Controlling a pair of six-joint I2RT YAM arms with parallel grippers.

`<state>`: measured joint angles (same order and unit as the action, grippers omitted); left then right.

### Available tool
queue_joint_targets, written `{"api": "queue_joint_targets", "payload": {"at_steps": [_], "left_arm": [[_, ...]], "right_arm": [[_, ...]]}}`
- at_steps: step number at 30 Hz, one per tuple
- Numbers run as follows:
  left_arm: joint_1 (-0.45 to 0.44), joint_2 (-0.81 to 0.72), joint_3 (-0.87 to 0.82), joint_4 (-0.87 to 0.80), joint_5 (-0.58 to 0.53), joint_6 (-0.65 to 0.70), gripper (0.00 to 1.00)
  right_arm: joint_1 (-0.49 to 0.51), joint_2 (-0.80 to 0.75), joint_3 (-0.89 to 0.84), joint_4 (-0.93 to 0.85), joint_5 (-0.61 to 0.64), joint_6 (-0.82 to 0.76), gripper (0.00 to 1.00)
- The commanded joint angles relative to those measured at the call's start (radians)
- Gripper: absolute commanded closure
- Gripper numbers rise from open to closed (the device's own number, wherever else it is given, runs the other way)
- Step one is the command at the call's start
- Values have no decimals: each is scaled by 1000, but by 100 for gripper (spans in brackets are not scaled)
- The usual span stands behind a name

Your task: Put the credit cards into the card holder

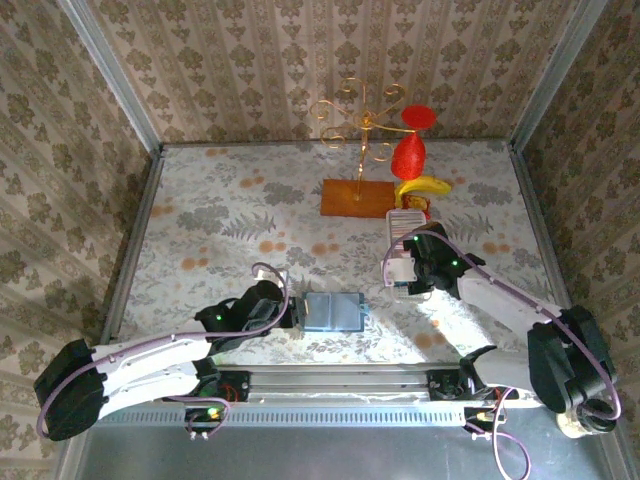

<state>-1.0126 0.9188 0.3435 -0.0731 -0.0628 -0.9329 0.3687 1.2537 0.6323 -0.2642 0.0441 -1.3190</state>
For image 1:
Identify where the blue leather card holder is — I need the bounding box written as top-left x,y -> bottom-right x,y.
299,291 -> 371,334

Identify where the yellow banana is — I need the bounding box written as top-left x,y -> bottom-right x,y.
394,174 -> 454,211

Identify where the red goblet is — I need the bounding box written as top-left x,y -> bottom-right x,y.
390,103 -> 437,182

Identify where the small circuit board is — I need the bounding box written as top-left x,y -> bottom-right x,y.
183,406 -> 226,442
462,406 -> 505,441

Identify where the floral tablecloth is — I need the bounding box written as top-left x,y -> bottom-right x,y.
112,141 -> 576,366

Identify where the grey metal shelf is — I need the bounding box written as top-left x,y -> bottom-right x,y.
54,422 -> 629,480

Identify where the glass jar black lid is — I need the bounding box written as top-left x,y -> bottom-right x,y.
557,407 -> 619,440

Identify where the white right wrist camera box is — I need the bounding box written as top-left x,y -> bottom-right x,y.
386,257 -> 419,285

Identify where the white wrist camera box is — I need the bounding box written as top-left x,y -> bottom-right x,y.
252,267 -> 290,285
386,257 -> 419,285

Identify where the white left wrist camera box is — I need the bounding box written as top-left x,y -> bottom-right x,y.
252,267 -> 290,285

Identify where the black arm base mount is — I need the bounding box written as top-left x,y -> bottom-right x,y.
162,369 -> 251,403
427,369 -> 520,401

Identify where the aluminium mounting rail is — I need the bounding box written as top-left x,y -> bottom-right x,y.
99,363 -> 614,407

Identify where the slotted grey cable duct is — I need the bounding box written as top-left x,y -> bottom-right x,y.
99,402 -> 569,427

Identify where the gold wire stand wooden base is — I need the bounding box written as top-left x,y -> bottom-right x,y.
309,77 -> 407,219

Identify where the aluminium table side rail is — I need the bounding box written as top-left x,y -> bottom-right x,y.
102,147 -> 166,346
507,143 -> 576,314

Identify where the aluminium frame post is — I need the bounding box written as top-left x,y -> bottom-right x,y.
55,0 -> 167,157
508,0 -> 610,151

